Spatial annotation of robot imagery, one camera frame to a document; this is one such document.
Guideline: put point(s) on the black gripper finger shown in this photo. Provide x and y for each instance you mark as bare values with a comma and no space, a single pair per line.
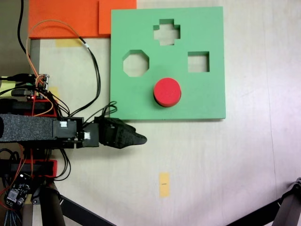
113,123
124,139

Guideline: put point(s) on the red cylinder block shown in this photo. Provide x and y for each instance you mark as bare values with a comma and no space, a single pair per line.
167,90

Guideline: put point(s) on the large orange foam block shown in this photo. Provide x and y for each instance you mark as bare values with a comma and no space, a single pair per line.
63,18

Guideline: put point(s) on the red base clamp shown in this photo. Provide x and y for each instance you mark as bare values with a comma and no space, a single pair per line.
47,168
43,108

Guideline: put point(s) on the small yellow tape piece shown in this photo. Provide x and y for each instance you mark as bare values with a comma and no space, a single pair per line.
54,90

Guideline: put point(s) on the yellow tape strip with mark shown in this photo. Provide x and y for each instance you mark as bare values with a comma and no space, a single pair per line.
164,186

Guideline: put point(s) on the circuit board with connectors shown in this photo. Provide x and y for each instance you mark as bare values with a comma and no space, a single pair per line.
40,81

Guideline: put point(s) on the green shape sorter board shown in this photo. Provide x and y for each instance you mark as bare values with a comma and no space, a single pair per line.
207,99

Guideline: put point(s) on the small black power board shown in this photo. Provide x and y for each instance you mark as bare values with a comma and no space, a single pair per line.
17,190

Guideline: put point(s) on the wide yellow tape piece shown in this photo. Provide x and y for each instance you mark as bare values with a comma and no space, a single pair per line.
68,42

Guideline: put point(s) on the thick grey tripod leg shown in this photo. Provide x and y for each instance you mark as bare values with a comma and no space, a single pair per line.
290,202

